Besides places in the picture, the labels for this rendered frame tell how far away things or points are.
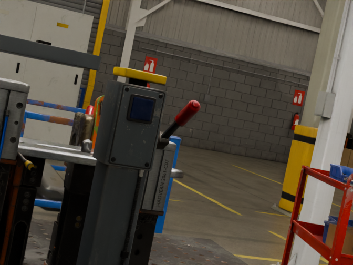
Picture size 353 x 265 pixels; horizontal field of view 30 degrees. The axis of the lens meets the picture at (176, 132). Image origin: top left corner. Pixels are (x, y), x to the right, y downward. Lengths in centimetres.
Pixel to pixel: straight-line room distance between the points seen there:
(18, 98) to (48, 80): 814
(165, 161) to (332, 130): 392
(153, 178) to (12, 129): 24
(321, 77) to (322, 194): 337
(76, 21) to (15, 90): 822
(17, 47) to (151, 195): 39
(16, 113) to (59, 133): 823
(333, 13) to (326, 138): 353
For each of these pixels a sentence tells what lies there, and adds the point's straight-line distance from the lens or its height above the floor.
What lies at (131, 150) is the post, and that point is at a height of 105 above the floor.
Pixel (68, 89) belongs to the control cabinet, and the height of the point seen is 94.
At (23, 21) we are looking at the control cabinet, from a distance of 908.
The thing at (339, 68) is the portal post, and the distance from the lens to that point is 501.
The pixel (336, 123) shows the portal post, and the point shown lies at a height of 118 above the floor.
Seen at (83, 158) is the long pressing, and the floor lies 100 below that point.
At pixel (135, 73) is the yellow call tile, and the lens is 88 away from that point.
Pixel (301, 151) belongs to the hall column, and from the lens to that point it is 813.
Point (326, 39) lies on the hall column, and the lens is 828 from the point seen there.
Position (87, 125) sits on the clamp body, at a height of 104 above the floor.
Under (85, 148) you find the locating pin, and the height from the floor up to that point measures 101.
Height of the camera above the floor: 113
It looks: 3 degrees down
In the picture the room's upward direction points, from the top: 11 degrees clockwise
